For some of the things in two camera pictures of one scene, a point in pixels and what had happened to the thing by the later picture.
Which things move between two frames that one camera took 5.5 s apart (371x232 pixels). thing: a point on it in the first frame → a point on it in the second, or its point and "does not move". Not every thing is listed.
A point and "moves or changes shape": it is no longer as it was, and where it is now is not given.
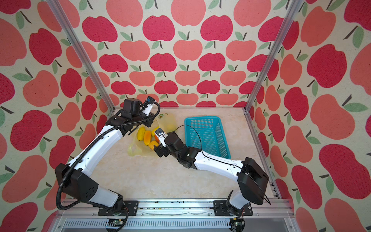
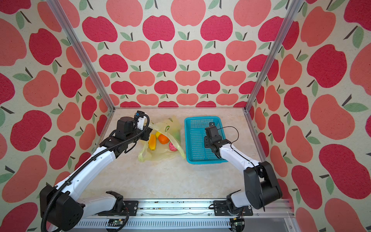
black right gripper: [159, 147] → [206, 142]
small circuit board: [116, 222] does not move
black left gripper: [149, 123] → [147, 132]
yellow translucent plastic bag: [148, 134] moves or changes shape
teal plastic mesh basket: [206, 134] does not move
